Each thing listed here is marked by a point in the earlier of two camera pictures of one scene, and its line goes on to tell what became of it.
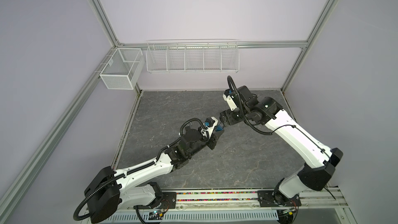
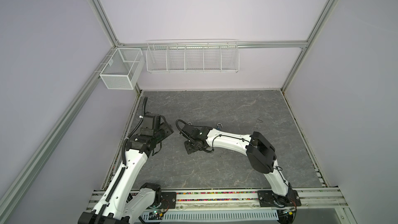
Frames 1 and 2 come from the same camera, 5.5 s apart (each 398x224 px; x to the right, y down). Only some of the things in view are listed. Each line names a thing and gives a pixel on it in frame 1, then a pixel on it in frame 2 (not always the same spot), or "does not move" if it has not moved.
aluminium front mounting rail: [242, 200] does not move
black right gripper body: [232, 117] → [190, 147]
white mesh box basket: [123, 70] does not move
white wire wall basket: [193, 56] does not move
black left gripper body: [212, 142] → [164, 131]
